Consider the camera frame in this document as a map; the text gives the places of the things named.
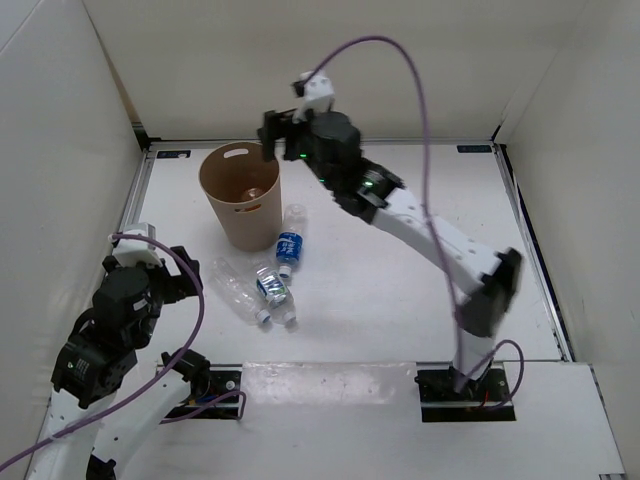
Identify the orange plastic bottle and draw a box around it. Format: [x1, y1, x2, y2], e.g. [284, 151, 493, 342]
[240, 187, 264, 202]

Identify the blue label plastic bottle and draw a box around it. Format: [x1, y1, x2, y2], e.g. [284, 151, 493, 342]
[275, 204, 308, 280]

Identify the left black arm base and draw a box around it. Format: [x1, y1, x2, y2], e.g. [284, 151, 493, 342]
[165, 364, 243, 420]

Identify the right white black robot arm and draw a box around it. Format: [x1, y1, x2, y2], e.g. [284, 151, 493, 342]
[257, 110, 522, 400]

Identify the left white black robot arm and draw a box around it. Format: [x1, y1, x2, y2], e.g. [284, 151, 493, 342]
[29, 235, 211, 479]

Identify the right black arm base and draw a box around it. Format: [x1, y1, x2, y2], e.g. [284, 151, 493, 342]
[414, 368, 516, 423]

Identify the tan cylindrical waste bin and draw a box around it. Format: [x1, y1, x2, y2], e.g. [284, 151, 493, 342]
[198, 141, 283, 252]

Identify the left blue corner sticker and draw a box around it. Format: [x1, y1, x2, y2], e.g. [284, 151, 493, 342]
[156, 150, 191, 159]

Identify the blue corner sticker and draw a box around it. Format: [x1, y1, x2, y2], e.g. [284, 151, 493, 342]
[156, 150, 191, 159]
[456, 144, 492, 154]

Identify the clear unlabelled plastic bottle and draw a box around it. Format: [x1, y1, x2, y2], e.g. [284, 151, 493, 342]
[212, 258, 271, 325]

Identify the right blue corner sticker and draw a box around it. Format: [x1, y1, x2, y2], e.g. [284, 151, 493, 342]
[456, 144, 492, 154]

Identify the green blue label bottle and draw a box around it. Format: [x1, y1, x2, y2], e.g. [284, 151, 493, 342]
[252, 260, 297, 325]

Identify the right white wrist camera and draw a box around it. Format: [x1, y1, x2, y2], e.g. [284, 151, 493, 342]
[293, 70, 335, 124]

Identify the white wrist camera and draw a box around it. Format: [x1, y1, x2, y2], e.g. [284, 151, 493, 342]
[293, 70, 335, 124]
[109, 222, 162, 268]

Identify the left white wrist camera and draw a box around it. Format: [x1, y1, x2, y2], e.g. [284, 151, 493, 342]
[109, 222, 162, 268]

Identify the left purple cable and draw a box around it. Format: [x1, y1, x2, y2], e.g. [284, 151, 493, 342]
[0, 233, 248, 466]

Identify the left aluminium frame rail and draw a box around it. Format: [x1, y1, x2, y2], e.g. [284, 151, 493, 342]
[117, 150, 155, 232]

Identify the aluminium frame rail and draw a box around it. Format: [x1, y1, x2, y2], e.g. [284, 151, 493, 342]
[117, 150, 155, 232]
[492, 142, 575, 362]

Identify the right aluminium frame rail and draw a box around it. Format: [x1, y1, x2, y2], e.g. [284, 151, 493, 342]
[492, 142, 575, 362]

